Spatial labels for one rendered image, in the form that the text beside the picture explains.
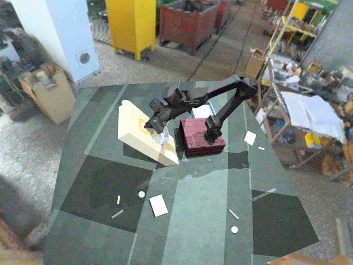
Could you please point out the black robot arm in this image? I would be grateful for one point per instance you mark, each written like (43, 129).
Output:
(185, 100)

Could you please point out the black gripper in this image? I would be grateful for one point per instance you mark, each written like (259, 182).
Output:
(156, 121)

